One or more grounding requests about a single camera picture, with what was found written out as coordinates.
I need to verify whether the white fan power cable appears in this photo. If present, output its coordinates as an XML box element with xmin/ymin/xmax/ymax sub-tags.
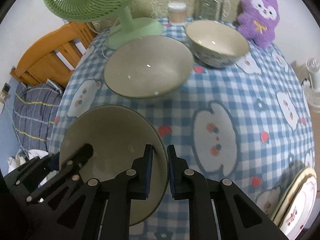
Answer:
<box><xmin>86</xmin><ymin>17</ymin><xmax>121</xmax><ymax>61</ymax></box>

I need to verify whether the white desk fan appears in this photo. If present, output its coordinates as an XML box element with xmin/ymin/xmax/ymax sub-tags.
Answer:
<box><xmin>302</xmin><ymin>58</ymin><xmax>319</xmax><ymax>113</ymax></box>

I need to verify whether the cotton swab container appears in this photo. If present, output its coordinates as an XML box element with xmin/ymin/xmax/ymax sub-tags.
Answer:
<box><xmin>168</xmin><ymin>2</ymin><xmax>187</xmax><ymax>26</ymax></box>

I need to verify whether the grey plaid pillow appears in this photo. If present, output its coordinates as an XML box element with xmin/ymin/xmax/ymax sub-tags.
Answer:
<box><xmin>12</xmin><ymin>79</ymin><xmax>64</xmax><ymax>152</ymax></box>

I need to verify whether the glass jar with black lid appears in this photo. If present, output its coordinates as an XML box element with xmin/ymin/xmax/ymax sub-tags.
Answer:
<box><xmin>194</xmin><ymin>0</ymin><xmax>224</xmax><ymax>21</ymax></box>

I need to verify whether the orange wooden bed headboard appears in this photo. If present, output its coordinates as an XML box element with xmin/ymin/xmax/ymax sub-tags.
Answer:
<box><xmin>10</xmin><ymin>22</ymin><xmax>97</xmax><ymax>88</ymax></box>

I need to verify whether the floral bowl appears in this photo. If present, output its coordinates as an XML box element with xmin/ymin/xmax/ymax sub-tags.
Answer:
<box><xmin>59</xmin><ymin>105</ymin><xmax>168</xmax><ymax>225</ymax></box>
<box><xmin>104</xmin><ymin>36</ymin><xmax>194</xmax><ymax>99</ymax></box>
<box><xmin>184</xmin><ymin>20</ymin><xmax>250</xmax><ymax>69</ymax></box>

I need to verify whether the blue checkered tablecloth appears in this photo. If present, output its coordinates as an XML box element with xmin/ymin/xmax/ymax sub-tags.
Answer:
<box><xmin>49</xmin><ymin>27</ymin><xmax>315</xmax><ymax>239</ymax></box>

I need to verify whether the white plate with red rim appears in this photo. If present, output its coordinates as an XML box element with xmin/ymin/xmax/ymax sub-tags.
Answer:
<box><xmin>280</xmin><ymin>176</ymin><xmax>317</xmax><ymax>239</ymax></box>

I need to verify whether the purple plush bunny toy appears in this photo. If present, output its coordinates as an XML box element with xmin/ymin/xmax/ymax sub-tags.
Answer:
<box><xmin>237</xmin><ymin>0</ymin><xmax>280</xmax><ymax>49</ymax></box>

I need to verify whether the white crumpled cloth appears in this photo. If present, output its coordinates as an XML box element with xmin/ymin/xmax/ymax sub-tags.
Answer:
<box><xmin>8</xmin><ymin>149</ymin><xmax>57</xmax><ymax>188</ymax></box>

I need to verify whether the green desk fan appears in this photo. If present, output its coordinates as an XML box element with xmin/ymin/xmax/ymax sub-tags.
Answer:
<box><xmin>43</xmin><ymin>0</ymin><xmax>163</xmax><ymax>50</ymax></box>

